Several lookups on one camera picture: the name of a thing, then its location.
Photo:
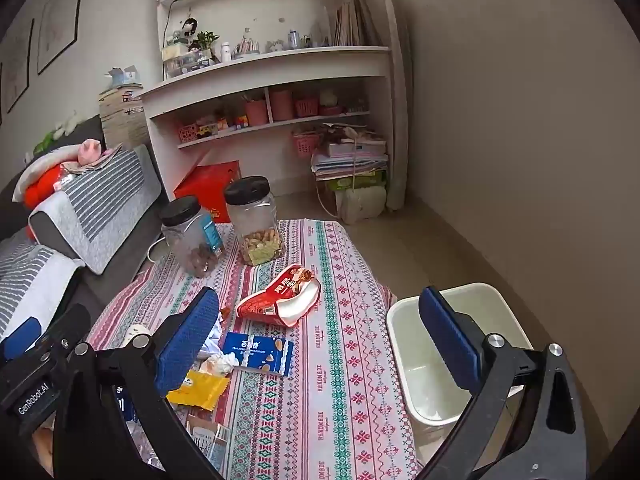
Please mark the stack of books and papers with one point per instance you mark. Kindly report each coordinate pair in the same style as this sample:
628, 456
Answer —
348, 150

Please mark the red gift box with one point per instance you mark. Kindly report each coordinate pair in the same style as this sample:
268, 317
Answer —
207, 184

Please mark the pink storage bucket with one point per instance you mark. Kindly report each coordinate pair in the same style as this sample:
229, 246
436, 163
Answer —
256, 113
281, 105

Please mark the small potted plant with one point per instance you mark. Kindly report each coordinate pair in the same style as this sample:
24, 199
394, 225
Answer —
204, 42

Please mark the yellow snack wrapper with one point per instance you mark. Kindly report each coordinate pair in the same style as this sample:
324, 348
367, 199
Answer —
200, 390

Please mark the striped seat cover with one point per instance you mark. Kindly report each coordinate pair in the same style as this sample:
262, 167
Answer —
34, 280

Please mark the pink plastic basket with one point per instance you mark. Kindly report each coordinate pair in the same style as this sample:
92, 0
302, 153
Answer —
305, 143

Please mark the brown milk carton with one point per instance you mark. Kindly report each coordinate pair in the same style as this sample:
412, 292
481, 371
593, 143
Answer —
211, 438

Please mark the white tissue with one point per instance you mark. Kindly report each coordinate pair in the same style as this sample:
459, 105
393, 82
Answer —
220, 365

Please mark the stack of magazines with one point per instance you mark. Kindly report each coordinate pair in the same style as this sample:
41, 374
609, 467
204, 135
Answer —
122, 116

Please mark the orange pillow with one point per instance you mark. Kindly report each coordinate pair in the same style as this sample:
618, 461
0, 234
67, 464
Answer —
44, 187

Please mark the blue biscuit box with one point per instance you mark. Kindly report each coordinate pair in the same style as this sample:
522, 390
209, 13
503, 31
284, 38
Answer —
262, 354

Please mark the white plastic trash bin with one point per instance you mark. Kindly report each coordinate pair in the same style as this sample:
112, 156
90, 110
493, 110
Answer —
432, 397

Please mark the clear jar with pistachios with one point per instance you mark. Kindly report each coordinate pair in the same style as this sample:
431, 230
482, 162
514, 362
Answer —
252, 211

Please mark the patterned pink tablecloth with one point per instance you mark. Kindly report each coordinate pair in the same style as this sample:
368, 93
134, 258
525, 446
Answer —
340, 413

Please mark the clear jar with walnuts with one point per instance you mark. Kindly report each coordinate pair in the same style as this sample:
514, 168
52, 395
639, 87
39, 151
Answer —
191, 235

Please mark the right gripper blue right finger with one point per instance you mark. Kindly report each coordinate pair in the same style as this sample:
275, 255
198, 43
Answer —
456, 337

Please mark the striped quilted sofa cover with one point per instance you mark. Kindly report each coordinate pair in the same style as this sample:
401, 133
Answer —
94, 213

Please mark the white bag on floor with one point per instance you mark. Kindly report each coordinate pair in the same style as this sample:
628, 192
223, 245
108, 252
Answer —
355, 204

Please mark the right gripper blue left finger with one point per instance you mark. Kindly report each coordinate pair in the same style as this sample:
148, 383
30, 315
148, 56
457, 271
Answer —
180, 337

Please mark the pink pig plush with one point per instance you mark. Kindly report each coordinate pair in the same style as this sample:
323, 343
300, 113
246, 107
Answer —
90, 151

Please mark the red snack bag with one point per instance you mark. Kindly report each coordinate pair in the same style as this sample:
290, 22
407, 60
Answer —
285, 301

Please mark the framed wall picture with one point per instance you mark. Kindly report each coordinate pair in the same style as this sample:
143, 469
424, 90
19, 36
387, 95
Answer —
15, 71
58, 30

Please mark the white bookshelf unit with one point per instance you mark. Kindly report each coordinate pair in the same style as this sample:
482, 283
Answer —
341, 59

